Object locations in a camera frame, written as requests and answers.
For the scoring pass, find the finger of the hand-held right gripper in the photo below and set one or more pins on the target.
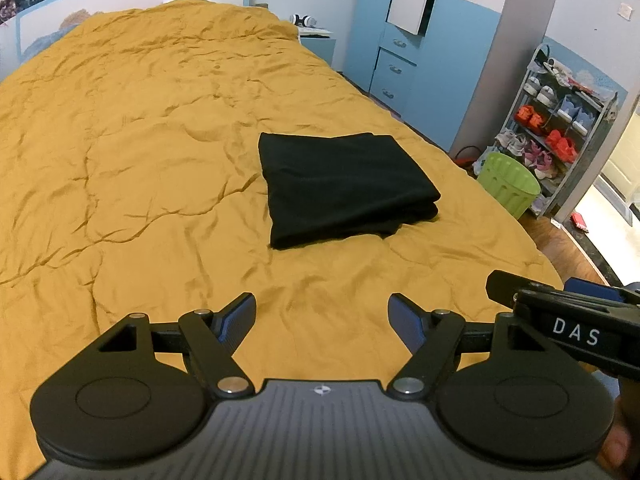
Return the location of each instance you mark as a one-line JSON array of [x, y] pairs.
[[505, 287]]

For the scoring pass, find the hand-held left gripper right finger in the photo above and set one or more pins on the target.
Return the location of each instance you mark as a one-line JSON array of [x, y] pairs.
[[405, 317]]

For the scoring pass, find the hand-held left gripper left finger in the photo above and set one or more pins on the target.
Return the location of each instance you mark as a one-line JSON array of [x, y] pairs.
[[240, 315]]

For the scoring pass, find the black pants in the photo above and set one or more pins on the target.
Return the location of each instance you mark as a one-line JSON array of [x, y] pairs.
[[340, 185]]

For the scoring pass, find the small red packet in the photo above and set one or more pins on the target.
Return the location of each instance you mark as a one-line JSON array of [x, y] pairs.
[[580, 222]]

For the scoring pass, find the green plastic basket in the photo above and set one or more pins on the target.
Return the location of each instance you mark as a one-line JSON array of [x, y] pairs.
[[507, 182]]

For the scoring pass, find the group of assorted shoes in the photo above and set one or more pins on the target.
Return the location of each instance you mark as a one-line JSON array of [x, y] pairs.
[[555, 140]]

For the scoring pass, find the yellow blanket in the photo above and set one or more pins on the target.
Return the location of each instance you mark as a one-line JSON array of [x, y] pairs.
[[140, 160]]

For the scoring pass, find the grey shoe rack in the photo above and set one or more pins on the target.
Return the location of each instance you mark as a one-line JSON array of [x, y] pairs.
[[602, 125]]

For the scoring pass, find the blue white wardrobe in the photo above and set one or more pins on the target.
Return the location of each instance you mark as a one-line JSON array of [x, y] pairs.
[[450, 60]]

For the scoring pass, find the blue nightstand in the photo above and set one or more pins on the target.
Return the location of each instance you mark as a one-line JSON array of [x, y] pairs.
[[317, 45]]

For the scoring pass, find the black white headphones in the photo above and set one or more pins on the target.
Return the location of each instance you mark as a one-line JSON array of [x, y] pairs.
[[303, 20]]

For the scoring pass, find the white wall switch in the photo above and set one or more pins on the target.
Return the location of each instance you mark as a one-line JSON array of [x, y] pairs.
[[625, 11]]

